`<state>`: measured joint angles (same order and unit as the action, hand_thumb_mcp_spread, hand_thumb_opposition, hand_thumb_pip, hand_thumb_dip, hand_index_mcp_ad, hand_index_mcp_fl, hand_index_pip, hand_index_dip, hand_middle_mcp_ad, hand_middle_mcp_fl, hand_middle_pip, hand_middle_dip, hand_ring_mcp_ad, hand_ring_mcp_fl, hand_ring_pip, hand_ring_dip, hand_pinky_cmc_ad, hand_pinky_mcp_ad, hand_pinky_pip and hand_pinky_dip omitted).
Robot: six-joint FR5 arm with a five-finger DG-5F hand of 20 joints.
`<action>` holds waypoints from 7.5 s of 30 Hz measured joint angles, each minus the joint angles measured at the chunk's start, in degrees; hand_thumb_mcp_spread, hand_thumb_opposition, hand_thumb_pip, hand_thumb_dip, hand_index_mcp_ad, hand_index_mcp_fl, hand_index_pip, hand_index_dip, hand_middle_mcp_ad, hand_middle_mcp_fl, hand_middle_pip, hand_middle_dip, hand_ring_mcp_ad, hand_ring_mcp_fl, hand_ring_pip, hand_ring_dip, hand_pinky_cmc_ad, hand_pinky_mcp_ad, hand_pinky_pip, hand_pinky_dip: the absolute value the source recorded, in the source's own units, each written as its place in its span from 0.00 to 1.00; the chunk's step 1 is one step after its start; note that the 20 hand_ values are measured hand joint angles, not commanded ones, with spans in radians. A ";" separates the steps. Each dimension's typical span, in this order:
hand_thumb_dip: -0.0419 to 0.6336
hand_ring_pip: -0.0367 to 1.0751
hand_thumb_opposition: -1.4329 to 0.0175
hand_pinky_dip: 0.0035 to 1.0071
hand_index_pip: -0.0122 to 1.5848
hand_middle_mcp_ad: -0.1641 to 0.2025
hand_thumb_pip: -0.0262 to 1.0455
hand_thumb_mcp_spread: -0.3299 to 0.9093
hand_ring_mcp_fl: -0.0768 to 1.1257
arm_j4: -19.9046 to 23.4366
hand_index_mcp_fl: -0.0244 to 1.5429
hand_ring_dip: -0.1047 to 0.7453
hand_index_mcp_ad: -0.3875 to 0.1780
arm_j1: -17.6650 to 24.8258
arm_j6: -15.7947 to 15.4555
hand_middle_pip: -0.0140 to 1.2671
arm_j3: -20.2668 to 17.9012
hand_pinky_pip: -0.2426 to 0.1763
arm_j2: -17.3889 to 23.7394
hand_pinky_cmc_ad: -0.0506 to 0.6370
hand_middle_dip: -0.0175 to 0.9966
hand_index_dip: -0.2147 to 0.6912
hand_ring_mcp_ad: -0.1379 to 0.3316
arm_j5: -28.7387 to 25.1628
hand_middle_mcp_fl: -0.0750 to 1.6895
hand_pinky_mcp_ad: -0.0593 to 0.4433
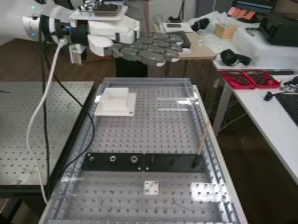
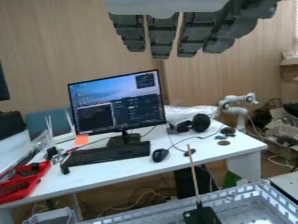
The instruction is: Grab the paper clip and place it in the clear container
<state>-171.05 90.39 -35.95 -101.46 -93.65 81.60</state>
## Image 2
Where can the clear box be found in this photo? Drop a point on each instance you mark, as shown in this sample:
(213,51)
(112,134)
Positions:
(248,196)

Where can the red tray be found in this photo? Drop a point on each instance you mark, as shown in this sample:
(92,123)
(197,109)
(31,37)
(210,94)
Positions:
(15,190)
(31,168)

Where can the orange sticky note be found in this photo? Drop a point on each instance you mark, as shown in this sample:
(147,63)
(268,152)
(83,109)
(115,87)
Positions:
(81,140)

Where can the black computer screen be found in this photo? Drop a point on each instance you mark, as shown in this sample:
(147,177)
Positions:
(115,100)

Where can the white desk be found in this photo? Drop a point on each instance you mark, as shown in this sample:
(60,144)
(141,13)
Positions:
(133,176)

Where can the black headphones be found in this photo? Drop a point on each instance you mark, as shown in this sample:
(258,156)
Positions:
(200,122)

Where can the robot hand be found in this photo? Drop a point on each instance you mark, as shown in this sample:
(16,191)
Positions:
(164,30)

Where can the small white jointed device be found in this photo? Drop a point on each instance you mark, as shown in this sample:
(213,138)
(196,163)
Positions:
(237,105)

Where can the thin stick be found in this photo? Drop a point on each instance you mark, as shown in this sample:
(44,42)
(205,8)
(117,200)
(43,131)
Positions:
(193,176)

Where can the black mouse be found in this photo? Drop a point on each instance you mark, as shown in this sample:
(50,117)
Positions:
(160,155)

